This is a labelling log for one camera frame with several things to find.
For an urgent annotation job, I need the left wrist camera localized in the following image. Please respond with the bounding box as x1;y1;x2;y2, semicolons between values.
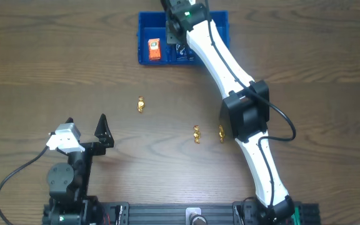
46;122;86;154

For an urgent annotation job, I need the black cable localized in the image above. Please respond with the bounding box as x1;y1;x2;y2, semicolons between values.
0;145;49;225
248;87;297;143

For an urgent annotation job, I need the blue candy pack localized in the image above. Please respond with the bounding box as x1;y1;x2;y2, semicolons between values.
175;42;189;61

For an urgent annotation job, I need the blue tray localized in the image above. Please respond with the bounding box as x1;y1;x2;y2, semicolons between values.
137;11;231;66

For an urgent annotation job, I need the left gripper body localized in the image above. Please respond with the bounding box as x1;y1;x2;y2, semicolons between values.
79;141;108;156

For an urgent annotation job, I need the mounting rail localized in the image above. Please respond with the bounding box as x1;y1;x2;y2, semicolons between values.
42;201;321;225

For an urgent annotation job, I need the orange candy box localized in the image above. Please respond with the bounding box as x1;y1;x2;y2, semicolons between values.
147;37;162;61

